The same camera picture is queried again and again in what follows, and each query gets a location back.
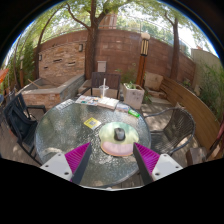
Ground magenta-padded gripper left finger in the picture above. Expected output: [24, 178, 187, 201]
[39, 142, 93, 186]

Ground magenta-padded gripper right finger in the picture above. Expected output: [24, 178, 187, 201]
[132, 142, 184, 186]

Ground grey and black computer mouse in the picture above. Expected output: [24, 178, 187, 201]
[113, 127, 127, 142]

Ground round green and pink mouse pad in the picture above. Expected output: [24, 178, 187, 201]
[98, 121, 140, 158]

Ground dark wicker chair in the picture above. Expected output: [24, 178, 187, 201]
[143, 106, 197, 157]

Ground yellow printed card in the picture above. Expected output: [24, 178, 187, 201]
[83, 116, 102, 130]

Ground black backpack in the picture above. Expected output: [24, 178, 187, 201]
[6, 104, 36, 138]

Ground small green packet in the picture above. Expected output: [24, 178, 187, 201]
[127, 108, 141, 119]

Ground black and white printed sign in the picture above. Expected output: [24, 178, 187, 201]
[55, 98, 76, 111]

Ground curved wooden bench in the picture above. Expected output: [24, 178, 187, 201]
[159, 77, 224, 153]

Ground raised stone basin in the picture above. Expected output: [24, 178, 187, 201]
[20, 73, 86, 111]

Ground pale blue booklet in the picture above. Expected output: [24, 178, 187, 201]
[115, 103, 131, 113]

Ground dark slatted armchair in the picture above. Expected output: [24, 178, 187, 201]
[2, 92, 48, 166]

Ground white square planter with plant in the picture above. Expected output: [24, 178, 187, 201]
[122, 81, 146, 110]

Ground open white book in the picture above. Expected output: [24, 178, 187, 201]
[96, 96, 120, 111]

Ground beige stone block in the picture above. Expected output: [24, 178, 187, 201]
[143, 71, 164, 92]

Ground clear plastic cup with straw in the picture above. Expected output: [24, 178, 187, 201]
[98, 77, 110, 99]

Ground dark wooden slat-back chair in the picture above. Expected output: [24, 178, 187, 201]
[79, 71, 122, 100]

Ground orange parasol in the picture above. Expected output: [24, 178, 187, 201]
[0, 68, 10, 84]

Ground thin curved tree trunk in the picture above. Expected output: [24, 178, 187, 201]
[33, 9, 58, 81]

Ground slim dark tree trunk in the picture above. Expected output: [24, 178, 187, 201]
[163, 9, 181, 83]

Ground thick forked tree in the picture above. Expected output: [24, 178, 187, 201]
[64, 0, 118, 80]

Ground wooden garden lamp post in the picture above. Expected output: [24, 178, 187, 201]
[135, 31, 151, 88]

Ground grey wall-mounted box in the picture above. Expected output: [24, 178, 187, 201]
[96, 60, 108, 73]

